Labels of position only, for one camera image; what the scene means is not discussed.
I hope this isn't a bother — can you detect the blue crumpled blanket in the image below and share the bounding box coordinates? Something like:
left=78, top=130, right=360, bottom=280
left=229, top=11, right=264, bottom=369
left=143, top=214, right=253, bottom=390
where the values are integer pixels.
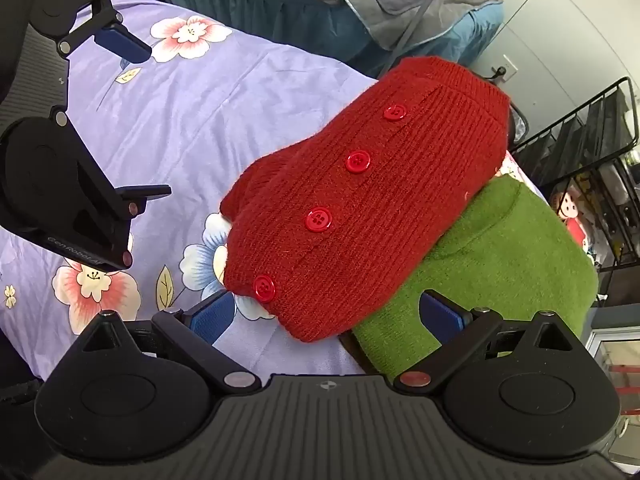
left=155, top=0, right=506, bottom=78

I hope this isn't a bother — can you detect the white storage box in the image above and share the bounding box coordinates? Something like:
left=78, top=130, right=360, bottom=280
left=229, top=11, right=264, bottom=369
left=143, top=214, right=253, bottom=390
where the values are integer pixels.
left=585, top=327, right=640, bottom=441

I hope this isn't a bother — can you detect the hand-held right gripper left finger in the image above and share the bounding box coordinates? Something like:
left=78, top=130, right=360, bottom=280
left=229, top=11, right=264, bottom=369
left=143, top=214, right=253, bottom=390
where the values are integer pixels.
left=82, top=290, right=262, bottom=394

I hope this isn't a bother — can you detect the red knit button cardigan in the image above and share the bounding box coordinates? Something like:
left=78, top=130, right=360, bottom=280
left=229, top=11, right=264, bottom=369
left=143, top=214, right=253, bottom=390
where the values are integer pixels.
left=220, top=56, right=512, bottom=343

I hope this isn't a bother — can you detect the cartoon doll figure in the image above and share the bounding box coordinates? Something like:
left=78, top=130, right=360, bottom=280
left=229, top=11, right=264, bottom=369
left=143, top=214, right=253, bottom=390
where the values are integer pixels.
left=550, top=185, right=596, bottom=256

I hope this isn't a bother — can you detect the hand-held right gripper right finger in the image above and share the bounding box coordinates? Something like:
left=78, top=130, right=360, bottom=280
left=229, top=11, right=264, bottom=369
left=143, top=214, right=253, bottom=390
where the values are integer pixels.
left=394, top=290, right=574, bottom=396

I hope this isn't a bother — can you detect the black metal rack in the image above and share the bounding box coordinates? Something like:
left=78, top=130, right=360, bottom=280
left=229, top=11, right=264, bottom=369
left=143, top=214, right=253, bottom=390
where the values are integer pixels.
left=512, top=76, right=640, bottom=273

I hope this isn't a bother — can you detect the white wall socket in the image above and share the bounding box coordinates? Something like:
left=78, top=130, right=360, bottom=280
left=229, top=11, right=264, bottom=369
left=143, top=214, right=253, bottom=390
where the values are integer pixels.
left=492, top=55, right=518, bottom=83

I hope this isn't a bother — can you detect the grey strap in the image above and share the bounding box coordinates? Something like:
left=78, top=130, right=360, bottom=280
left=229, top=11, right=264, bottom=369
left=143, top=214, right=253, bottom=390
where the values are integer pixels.
left=397, top=0, right=463, bottom=58

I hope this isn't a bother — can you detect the purple floral bedsheet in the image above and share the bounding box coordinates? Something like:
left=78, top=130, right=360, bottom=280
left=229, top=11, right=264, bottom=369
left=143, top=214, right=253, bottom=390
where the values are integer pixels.
left=0, top=0, right=551, bottom=378

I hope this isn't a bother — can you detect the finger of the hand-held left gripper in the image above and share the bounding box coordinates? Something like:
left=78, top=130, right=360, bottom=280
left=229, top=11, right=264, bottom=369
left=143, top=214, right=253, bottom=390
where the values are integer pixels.
left=50, top=105, right=173, bottom=271
left=56, top=0, right=153, bottom=64

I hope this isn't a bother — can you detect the green knit sweater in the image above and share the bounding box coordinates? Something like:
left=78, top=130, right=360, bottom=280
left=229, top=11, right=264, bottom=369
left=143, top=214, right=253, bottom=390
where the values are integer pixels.
left=340, top=176, right=600, bottom=383

